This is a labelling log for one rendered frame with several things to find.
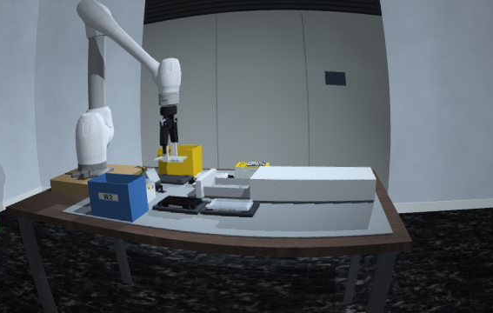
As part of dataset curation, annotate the yellow bin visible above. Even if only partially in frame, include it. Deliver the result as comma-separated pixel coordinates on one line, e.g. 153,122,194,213
158,145,203,176

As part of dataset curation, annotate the light grey bench mat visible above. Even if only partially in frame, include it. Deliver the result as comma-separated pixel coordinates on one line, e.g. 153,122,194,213
62,182,393,238

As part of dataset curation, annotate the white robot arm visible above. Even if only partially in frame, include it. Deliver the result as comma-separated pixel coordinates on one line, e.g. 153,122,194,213
71,0,181,178

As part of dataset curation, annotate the blue open-top bin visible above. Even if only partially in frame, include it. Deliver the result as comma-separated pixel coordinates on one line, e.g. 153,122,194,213
87,173,149,222

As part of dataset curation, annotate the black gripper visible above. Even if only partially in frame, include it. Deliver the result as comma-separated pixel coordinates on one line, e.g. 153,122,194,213
160,106,178,162

